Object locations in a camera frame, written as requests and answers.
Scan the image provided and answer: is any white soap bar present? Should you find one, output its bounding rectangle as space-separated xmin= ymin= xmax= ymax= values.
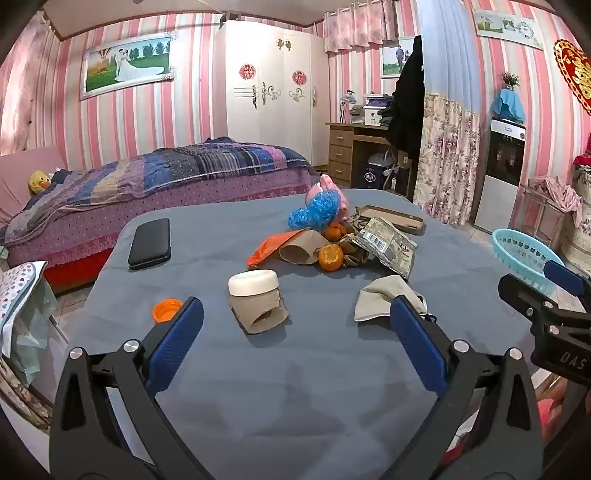
xmin=228 ymin=270 xmax=280 ymax=297

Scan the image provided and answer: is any large tangerine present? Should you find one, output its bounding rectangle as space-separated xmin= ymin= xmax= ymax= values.
xmin=318 ymin=243 xmax=345 ymax=271

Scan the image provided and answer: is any black zip case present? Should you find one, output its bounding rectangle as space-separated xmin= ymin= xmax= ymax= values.
xmin=128 ymin=218 xmax=172 ymax=271

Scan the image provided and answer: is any wooden desk with drawers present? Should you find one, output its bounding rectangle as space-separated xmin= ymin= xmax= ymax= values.
xmin=326 ymin=121 xmax=419 ymax=195

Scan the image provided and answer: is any polka dot pillow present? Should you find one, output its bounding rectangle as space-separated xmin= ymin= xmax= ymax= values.
xmin=0 ymin=261 xmax=48 ymax=324

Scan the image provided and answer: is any metal rack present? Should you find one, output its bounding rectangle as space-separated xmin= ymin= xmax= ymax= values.
xmin=522 ymin=182 xmax=566 ymax=250

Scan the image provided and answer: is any blue plastic bag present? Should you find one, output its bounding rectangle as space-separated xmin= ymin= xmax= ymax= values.
xmin=288 ymin=191 xmax=345 ymax=232

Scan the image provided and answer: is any pink valance curtain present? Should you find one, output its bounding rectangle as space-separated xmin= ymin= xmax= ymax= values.
xmin=323 ymin=0 xmax=419 ymax=54

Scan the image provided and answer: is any small framed photo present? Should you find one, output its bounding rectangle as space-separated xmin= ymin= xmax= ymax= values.
xmin=381 ymin=36 xmax=416 ymax=79

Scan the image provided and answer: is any grey snack packet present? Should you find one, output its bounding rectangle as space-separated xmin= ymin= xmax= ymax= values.
xmin=353 ymin=218 xmax=417 ymax=281

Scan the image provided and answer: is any blue cloth cover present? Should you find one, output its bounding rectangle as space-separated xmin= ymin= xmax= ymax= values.
xmin=490 ymin=89 xmax=526 ymax=123

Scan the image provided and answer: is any desk lamp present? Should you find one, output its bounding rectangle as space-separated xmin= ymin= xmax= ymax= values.
xmin=339 ymin=89 xmax=358 ymax=124

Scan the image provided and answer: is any floral cloth cover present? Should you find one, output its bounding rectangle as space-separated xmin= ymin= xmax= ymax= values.
xmin=566 ymin=203 xmax=591 ymax=273

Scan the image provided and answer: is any brown phone case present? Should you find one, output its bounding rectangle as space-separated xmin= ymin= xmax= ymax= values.
xmin=358 ymin=205 xmax=424 ymax=235

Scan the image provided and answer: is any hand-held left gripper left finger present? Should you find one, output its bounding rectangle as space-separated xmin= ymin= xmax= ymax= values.
xmin=48 ymin=296 xmax=218 ymax=480

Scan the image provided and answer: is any round cardboard tube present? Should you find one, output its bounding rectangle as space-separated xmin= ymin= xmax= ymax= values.
xmin=279 ymin=229 xmax=334 ymax=266

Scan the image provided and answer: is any orange bottle cap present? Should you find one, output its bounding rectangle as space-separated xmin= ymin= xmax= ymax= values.
xmin=153 ymin=298 xmax=184 ymax=323

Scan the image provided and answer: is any red heart wall decoration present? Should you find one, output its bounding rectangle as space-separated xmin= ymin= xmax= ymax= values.
xmin=554 ymin=39 xmax=591 ymax=116

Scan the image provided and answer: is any pink bed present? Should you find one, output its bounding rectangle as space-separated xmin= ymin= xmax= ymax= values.
xmin=0 ymin=143 xmax=324 ymax=296

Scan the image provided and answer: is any floral chair cushion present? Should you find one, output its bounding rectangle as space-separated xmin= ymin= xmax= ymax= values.
xmin=0 ymin=360 xmax=56 ymax=430

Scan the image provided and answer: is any framed wedding picture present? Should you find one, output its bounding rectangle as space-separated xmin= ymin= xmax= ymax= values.
xmin=79 ymin=31 xmax=177 ymax=101

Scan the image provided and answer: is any brown wrapper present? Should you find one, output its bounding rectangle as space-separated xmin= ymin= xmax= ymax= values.
xmin=339 ymin=233 xmax=370 ymax=268

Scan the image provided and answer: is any black coat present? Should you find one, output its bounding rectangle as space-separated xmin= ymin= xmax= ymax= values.
xmin=385 ymin=34 xmax=426 ymax=153

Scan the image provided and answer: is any grey blue tablecloth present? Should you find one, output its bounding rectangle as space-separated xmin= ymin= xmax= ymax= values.
xmin=60 ymin=187 xmax=555 ymax=480

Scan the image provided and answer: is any pink cloth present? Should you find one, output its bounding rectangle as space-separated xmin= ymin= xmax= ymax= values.
xmin=529 ymin=175 xmax=583 ymax=227

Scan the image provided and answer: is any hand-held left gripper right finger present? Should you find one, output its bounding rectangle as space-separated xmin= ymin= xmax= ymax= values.
xmin=389 ymin=295 xmax=543 ymax=480

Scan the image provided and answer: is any wide wall poster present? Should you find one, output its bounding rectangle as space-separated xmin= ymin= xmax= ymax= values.
xmin=471 ymin=8 xmax=546 ymax=49

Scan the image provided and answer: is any pale green cloth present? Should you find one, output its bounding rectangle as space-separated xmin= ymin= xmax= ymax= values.
xmin=0 ymin=277 xmax=58 ymax=384

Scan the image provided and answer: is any pink piggy bank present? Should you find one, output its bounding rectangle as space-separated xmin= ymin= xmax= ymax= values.
xmin=305 ymin=174 xmax=350 ymax=221

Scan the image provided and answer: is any white face mask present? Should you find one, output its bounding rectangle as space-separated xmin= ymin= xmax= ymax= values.
xmin=354 ymin=275 xmax=437 ymax=322

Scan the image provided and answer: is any light blue plastic basket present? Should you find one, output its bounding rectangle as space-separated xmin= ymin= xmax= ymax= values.
xmin=491 ymin=228 xmax=566 ymax=296

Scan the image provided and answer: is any white wardrobe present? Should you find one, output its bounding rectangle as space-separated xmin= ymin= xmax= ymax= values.
xmin=213 ymin=19 xmax=331 ymax=168

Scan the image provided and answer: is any stack of folded clothes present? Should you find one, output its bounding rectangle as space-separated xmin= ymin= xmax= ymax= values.
xmin=379 ymin=95 xmax=398 ymax=125

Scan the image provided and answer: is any orange snack wrapper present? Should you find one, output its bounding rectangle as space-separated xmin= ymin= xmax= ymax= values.
xmin=247 ymin=229 xmax=303 ymax=269

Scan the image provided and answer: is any white black water dispenser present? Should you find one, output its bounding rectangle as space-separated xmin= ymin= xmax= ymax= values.
xmin=473 ymin=117 xmax=527 ymax=235

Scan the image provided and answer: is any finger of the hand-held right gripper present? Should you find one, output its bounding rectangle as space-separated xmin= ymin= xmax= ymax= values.
xmin=543 ymin=259 xmax=591 ymax=300
xmin=497 ymin=273 xmax=591 ymax=334

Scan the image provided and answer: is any blue floral curtain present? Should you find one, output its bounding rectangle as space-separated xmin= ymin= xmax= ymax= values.
xmin=412 ymin=0 xmax=483 ymax=227

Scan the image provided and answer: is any purple striped quilt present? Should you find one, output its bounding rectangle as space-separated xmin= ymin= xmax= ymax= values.
xmin=4 ymin=137 xmax=312 ymax=241

